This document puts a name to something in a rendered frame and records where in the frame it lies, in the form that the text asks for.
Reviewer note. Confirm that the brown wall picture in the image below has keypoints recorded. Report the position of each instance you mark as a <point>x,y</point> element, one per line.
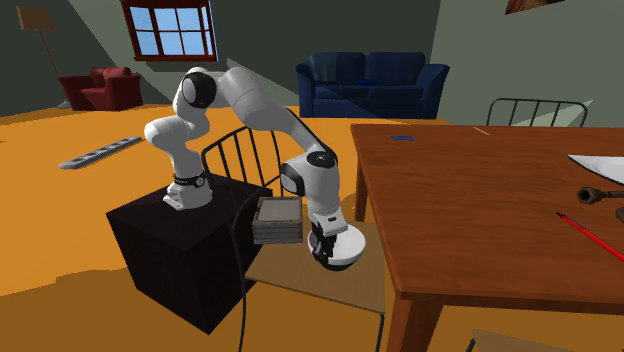
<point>529,5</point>

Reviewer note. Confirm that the brown wooden table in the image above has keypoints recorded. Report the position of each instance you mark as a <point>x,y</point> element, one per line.
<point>468,209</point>

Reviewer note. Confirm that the small blue flat object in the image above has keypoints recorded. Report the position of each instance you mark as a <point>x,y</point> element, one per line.
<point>401,138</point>

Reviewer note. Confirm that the red armchair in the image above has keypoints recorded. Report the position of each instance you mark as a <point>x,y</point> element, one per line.
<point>109,92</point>

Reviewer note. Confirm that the grey square stacked box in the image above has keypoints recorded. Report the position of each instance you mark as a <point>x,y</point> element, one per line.
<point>279,213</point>

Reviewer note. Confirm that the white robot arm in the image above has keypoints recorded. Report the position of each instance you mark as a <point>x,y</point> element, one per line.
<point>253,100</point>

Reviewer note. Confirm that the red framed window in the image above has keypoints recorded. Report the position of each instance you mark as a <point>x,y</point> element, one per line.
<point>170,31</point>

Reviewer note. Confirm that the black robot stand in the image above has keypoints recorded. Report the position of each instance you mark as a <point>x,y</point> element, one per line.
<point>170,258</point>

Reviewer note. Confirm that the dark blue sofa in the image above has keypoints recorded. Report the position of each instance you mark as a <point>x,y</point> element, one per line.
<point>380,95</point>

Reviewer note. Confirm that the white bowl black underside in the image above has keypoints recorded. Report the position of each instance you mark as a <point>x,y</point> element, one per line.
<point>352,246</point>

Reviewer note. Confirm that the brown metal tool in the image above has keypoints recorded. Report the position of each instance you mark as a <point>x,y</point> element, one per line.
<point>587,194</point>

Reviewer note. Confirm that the brown floor lamp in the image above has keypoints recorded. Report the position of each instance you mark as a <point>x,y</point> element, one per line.
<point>35,19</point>

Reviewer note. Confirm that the yellow pencil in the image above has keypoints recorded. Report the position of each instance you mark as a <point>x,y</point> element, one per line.
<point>480,130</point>

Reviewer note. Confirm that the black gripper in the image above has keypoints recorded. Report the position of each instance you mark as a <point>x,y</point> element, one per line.
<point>322,240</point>

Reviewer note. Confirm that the grey power strip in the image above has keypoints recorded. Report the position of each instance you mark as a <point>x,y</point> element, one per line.
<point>97,153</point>

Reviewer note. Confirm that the white plate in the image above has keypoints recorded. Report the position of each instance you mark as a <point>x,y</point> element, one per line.
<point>602,166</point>

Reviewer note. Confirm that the red pen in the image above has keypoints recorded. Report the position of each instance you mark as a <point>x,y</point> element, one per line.
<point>590,236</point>

